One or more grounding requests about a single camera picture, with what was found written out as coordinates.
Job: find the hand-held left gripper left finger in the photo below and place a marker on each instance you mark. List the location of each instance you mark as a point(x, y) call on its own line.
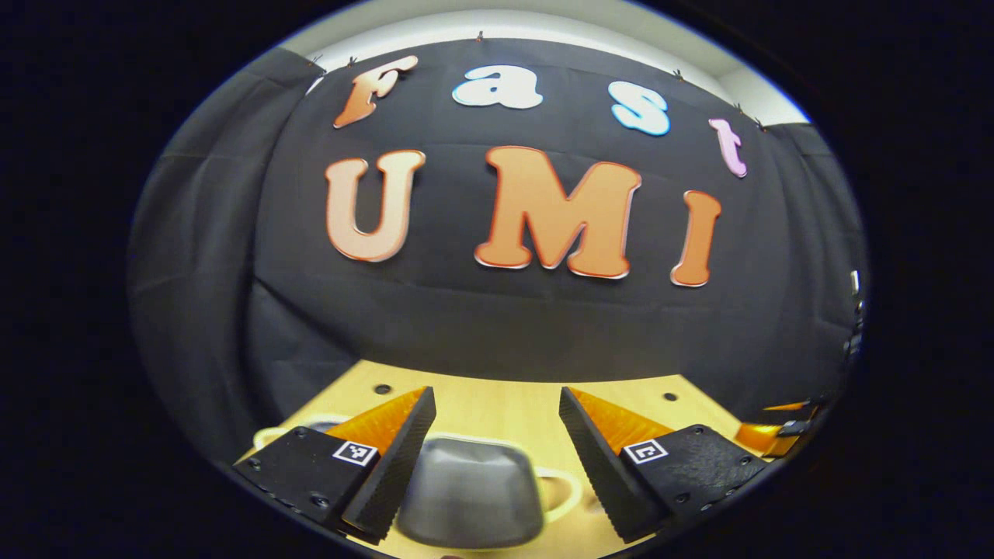
point(404, 458)

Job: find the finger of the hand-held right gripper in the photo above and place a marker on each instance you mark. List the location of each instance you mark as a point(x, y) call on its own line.
point(761, 439)
point(788, 406)

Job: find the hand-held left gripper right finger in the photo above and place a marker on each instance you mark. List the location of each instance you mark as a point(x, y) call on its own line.
point(594, 458)

